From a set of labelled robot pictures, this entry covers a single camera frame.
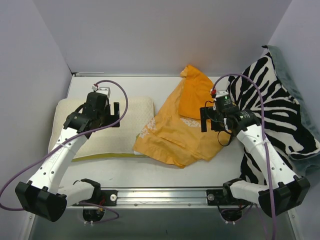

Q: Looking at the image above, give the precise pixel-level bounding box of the cream memory foam pillow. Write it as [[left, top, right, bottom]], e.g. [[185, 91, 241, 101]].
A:
[[48, 96, 154, 162]]

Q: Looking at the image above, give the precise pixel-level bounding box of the orange pillowcase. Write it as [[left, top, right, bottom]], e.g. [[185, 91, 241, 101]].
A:
[[133, 65, 230, 168]]

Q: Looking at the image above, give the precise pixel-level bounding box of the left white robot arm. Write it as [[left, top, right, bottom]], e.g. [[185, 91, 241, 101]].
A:
[[15, 91, 120, 222]]

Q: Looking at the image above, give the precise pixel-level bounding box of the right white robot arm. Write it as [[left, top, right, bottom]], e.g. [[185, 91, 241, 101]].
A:
[[199, 95, 310, 217]]

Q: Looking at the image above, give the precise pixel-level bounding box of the zebra print cushion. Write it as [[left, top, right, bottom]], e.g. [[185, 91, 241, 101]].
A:
[[227, 52, 320, 176]]

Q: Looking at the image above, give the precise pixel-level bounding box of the grey-green towel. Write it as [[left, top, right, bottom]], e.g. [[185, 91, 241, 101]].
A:
[[262, 45, 320, 176]]

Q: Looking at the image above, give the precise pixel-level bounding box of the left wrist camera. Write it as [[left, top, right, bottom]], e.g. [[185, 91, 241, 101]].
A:
[[92, 85, 111, 98]]

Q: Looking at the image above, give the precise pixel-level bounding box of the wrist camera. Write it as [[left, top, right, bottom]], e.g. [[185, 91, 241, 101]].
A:
[[92, 85, 111, 98], [211, 90, 232, 106]]

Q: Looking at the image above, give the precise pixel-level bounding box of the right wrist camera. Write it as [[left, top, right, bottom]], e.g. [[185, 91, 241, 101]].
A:
[[211, 90, 232, 106]]

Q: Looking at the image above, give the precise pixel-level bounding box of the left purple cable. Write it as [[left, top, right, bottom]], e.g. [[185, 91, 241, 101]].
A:
[[0, 79, 130, 223]]

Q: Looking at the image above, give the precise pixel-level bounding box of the aluminium mounting rail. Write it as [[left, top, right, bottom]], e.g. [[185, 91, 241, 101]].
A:
[[71, 187, 261, 207]]

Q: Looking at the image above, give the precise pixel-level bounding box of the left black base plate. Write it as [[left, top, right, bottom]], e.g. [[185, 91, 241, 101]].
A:
[[94, 189, 118, 207]]

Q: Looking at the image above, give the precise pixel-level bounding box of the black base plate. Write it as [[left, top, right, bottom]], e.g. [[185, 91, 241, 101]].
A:
[[206, 188, 230, 206], [94, 189, 118, 207]]

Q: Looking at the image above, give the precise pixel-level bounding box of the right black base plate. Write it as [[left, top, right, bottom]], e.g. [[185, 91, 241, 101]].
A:
[[206, 188, 230, 206]]

